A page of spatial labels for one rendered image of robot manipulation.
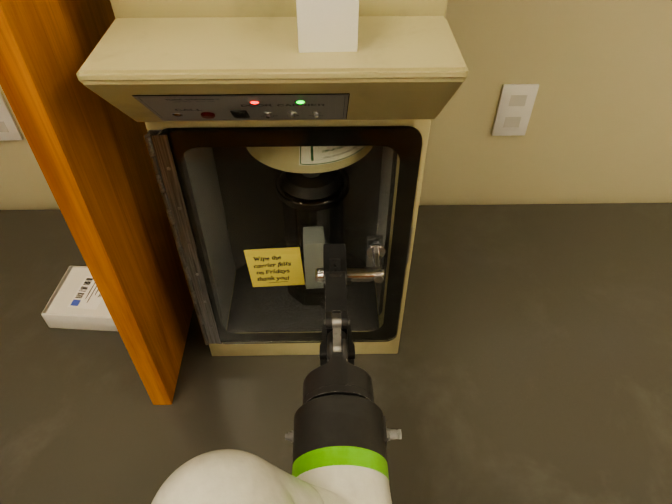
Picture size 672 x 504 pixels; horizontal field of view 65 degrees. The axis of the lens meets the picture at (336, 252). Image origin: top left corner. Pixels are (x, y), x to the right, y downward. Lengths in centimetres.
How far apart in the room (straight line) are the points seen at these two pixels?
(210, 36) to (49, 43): 15
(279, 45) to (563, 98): 78
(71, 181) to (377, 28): 34
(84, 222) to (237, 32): 26
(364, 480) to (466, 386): 45
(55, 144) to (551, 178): 102
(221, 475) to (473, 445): 54
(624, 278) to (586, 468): 43
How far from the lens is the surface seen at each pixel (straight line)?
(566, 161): 128
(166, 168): 66
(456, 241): 114
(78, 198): 61
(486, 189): 127
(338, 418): 52
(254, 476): 40
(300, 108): 53
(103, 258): 67
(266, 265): 74
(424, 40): 51
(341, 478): 50
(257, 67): 46
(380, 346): 91
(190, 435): 88
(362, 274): 68
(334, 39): 48
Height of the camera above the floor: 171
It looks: 45 degrees down
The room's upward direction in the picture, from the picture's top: straight up
